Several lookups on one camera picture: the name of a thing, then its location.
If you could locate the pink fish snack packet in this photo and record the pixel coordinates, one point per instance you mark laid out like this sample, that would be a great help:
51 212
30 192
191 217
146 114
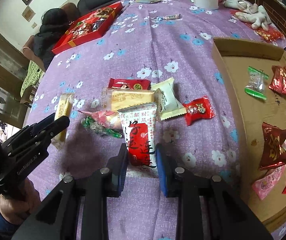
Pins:
108 119

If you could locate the small wrapped candy stick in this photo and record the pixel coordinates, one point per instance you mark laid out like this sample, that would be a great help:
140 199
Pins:
166 18

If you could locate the purple floral tablecloth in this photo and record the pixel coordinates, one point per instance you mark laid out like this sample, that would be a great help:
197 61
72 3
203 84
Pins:
152 42

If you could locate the white cloth gloves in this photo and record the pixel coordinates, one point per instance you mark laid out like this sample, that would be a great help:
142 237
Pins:
247 12

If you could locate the yellow biscuit packet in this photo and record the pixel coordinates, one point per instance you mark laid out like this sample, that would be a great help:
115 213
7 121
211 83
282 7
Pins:
114 99

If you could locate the green wrapped candy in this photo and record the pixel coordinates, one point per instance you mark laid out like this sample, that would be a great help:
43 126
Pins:
93 126

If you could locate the shallow cardboard tray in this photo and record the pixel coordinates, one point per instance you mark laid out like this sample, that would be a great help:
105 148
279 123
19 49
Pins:
233 57

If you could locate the small red candy packet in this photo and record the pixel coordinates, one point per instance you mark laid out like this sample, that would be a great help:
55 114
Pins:
198 109

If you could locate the red gift snack box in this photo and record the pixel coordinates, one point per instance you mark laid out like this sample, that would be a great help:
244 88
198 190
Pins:
88 27

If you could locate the green clear candy packet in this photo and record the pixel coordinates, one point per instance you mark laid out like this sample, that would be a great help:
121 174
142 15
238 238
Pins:
256 83

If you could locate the long red candy packet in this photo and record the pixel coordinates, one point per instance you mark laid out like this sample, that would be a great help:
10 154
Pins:
140 84

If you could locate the dark red gold snack bag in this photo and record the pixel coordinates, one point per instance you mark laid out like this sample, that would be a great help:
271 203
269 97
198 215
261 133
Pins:
274 155

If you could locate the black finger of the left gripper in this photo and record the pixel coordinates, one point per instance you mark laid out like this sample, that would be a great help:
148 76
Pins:
27 133
44 136

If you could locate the person's left hand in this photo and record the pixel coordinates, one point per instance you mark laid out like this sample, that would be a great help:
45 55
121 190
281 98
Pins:
17 211

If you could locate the white red snack packet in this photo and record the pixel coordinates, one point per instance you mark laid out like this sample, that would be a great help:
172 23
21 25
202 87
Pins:
138 125

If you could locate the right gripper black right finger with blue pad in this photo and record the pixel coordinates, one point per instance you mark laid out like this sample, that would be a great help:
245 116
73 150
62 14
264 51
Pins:
170 181

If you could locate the yellow narrow bar packet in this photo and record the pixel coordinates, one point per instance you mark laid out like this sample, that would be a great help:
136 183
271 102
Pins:
62 114

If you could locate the white green pastry packet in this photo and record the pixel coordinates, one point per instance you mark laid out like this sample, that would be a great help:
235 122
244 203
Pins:
167 104

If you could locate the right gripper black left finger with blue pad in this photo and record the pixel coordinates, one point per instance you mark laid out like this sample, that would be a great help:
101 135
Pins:
118 167

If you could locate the seated person dark hair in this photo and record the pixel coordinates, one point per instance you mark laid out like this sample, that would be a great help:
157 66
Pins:
38 48

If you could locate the pink snack bar wrapper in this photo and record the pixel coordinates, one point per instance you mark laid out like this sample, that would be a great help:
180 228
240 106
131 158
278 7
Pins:
264 186

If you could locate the red gold foil packet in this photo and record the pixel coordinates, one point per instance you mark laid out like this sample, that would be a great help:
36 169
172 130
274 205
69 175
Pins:
271 35

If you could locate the shiny red snack bag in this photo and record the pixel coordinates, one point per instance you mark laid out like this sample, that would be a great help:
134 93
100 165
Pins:
278 82

